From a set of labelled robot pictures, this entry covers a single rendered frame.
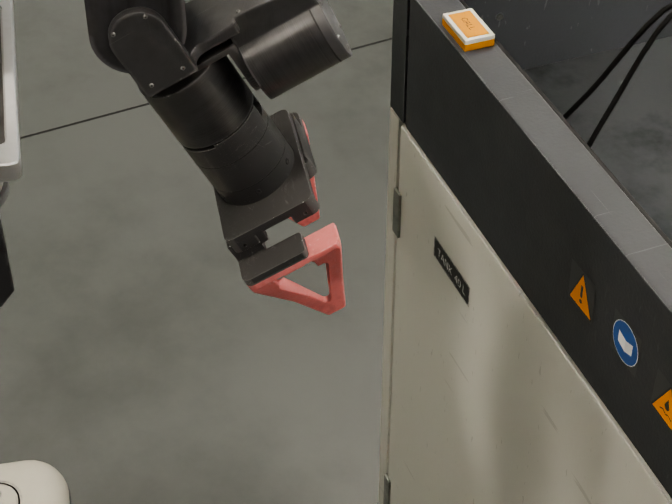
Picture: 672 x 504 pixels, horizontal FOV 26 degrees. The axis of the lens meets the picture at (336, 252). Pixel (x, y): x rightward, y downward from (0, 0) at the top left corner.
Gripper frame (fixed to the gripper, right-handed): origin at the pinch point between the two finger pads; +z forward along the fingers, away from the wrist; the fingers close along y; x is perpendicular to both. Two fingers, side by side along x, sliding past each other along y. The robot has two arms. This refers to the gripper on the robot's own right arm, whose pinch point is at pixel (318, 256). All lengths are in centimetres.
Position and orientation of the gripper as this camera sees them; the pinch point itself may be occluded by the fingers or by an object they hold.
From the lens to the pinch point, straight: 103.3
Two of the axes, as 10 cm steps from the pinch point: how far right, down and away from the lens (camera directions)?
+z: 4.4, 6.2, 6.5
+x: -8.8, 4.5, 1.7
